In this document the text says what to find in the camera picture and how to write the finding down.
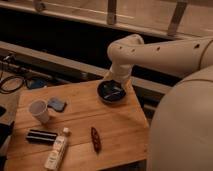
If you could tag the dark red pepper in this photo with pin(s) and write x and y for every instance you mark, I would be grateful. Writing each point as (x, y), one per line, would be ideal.
(96, 140)

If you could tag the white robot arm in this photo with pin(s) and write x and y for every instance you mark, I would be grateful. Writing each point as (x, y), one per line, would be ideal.
(181, 132)

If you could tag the dark ceramic bowl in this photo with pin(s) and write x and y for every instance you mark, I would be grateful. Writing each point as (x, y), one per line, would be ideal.
(110, 91)

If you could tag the blue sponge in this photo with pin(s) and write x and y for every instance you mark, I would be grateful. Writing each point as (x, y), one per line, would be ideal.
(56, 104)

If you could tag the blue object on floor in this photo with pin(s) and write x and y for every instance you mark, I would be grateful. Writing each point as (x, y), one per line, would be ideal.
(36, 84)

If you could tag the white paper cup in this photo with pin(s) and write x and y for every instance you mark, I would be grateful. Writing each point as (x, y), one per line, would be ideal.
(39, 110)

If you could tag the black rectangular box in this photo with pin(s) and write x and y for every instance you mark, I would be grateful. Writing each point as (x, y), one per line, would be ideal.
(38, 136)

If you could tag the white plastic bottle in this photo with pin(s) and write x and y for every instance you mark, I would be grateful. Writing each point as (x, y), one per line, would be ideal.
(55, 156)

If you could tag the dark object at left edge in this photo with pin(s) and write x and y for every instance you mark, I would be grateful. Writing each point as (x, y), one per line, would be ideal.
(6, 129)

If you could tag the metal railing frame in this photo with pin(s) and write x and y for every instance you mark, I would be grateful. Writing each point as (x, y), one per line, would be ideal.
(178, 19)

